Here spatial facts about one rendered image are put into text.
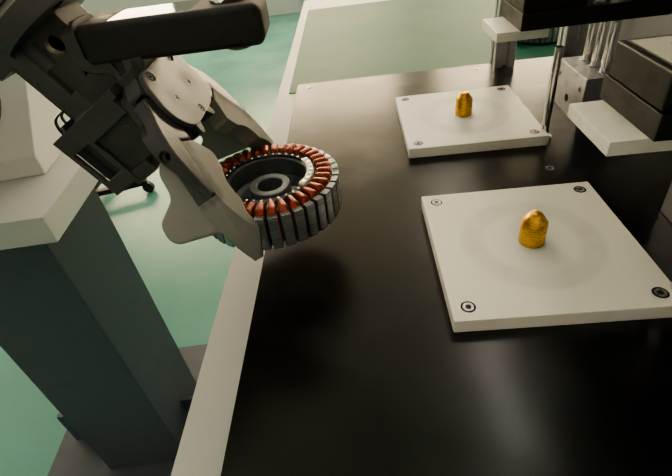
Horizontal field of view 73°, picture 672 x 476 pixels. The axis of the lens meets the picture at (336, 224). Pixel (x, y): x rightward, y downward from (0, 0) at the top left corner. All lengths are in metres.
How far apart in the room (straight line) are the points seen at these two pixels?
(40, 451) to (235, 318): 1.09
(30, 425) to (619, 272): 1.39
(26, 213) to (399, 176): 0.45
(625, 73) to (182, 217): 0.30
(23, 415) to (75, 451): 0.24
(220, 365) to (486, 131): 0.37
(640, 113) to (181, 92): 0.29
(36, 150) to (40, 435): 0.89
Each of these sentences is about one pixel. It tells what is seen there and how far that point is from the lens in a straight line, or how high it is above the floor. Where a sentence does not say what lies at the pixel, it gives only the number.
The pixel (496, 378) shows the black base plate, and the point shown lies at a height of 0.77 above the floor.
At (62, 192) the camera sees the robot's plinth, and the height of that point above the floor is 0.75.
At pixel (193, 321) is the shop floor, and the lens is 1.49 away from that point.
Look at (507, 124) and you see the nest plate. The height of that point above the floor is 0.78.
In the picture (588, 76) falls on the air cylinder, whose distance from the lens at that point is 0.58.
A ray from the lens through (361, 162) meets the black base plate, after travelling 0.51.
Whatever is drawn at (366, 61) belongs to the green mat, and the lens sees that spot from 0.90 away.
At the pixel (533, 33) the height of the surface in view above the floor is 0.88.
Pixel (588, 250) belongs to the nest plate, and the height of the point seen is 0.78.
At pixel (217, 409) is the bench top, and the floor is 0.75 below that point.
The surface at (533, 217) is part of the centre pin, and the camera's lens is 0.37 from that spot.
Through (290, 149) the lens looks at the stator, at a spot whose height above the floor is 0.85.
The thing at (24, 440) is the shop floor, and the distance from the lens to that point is 1.48.
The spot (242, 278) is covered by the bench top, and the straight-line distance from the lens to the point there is 0.42.
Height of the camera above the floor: 1.02
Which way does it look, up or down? 37 degrees down
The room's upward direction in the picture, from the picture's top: 8 degrees counter-clockwise
